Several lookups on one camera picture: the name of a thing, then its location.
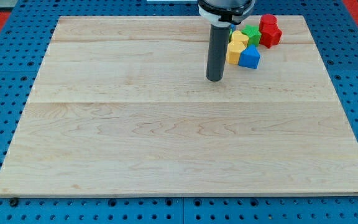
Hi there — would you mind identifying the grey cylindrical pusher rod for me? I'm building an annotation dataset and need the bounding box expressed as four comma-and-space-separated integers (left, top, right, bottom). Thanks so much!
206, 25, 230, 82

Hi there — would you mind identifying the blue triangle block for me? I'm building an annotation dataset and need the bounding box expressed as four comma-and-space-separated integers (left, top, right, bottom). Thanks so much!
238, 45, 260, 69

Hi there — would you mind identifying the yellow pentagon block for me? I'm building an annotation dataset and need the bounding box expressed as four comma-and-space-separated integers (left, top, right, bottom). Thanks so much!
226, 40, 246, 65

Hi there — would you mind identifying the yellow heart block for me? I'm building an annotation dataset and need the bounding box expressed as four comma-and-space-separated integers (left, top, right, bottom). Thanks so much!
231, 30, 249, 47

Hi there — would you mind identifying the green star block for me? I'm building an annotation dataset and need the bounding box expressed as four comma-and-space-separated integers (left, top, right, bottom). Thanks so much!
241, 25, 262, 47

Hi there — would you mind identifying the red cylinder block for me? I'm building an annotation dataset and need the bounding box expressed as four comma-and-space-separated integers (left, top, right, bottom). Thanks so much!
259, 14, 278, 31

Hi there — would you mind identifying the wooden board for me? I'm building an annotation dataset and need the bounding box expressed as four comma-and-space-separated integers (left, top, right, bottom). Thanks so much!
0, 16, 358, 198

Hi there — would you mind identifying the red hexagon block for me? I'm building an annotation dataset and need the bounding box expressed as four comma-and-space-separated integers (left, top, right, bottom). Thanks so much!
259, 24, 282, 49

